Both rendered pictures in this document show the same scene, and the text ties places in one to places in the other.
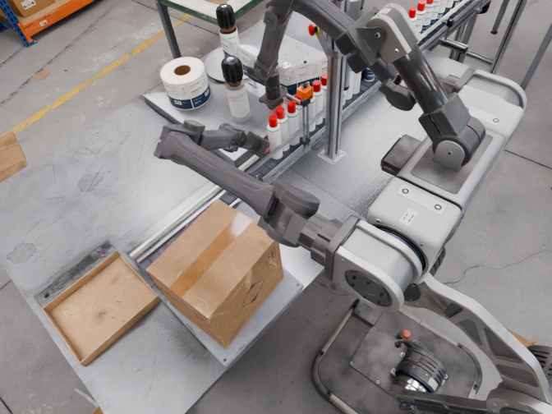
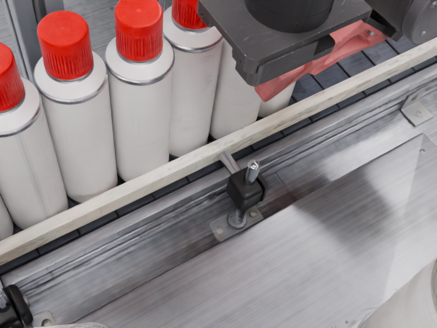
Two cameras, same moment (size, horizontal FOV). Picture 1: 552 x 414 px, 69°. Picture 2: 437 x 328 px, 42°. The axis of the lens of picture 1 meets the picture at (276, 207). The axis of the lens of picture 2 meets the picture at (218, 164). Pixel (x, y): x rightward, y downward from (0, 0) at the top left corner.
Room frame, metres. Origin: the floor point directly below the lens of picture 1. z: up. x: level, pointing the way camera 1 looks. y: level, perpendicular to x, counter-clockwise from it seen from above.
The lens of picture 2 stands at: (1.53, -0.08, 1.36)
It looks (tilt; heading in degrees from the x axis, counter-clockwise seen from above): 58 degrees down; 178
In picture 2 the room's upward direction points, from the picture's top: 11 degrees clockwise
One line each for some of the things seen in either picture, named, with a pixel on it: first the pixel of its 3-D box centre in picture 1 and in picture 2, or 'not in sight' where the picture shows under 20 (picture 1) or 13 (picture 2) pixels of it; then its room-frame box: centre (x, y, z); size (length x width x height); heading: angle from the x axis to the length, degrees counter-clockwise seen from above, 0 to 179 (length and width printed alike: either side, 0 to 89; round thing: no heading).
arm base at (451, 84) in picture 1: (444, 93); not in sight; (0.74, -0.43, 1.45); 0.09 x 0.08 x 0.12; 136
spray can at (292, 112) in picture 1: (292, 123); (188, 73); (1.21, -0.11, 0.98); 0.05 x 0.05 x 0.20
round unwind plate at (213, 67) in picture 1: (234, 62); not in sight; (1.81, 0.11, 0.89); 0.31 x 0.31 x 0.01
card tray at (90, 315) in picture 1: (102, 304); not in sight; (0.60, 0.63, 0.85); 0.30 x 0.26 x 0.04; 130
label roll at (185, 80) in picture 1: (186, 83); not in sight; (1.60, 0.34, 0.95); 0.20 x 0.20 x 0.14
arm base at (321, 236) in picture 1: (326, 240); not in sight; (0.38, -0.08, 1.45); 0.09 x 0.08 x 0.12; 136
